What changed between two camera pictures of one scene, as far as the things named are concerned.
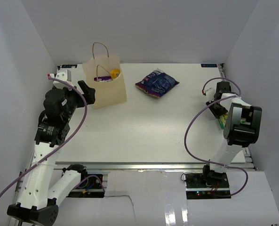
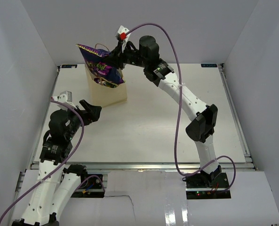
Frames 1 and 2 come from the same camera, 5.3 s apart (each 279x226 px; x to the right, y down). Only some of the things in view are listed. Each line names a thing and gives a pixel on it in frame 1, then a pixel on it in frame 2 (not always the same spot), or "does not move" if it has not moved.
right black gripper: (218, 114) → (116, 58)
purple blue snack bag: (156, 83) → (94, 59)
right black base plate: (216, 186) does not move
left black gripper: (88, 92) → (91, 113)
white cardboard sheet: (159, 198) does not move
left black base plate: (89, 186) does not move
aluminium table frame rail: (248, 165) does not move
